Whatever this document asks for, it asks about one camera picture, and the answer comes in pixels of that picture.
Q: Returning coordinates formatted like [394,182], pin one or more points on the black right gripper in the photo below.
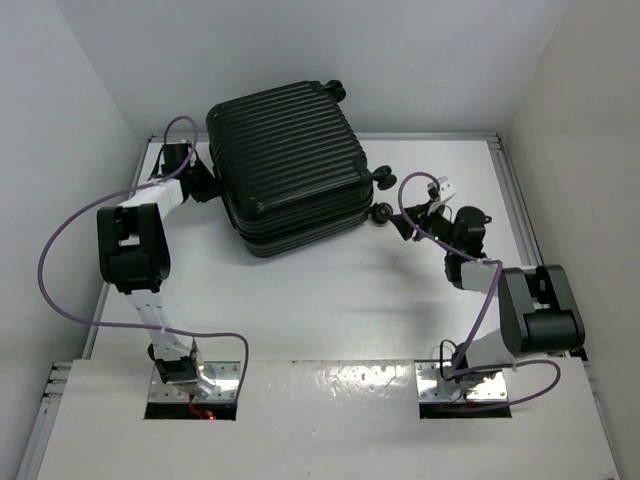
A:
[421,215]

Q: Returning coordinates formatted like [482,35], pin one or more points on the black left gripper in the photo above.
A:
[212,188]

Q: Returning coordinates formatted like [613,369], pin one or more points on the black hard-shell suitcase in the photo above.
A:
[291,168]

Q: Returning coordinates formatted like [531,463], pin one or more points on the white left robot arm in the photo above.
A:
[134,257]

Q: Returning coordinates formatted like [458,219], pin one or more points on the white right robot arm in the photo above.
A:
[468,268]

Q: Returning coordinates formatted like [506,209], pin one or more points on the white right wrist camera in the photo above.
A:
[442,190]

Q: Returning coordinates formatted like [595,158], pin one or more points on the aluminium frame rail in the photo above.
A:
[520,210]

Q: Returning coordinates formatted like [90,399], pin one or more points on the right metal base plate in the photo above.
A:
[433,386]

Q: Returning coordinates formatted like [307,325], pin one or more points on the metal base plate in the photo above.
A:
[433,386]
[218,384]

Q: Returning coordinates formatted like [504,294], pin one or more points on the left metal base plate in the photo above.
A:
[218,384]

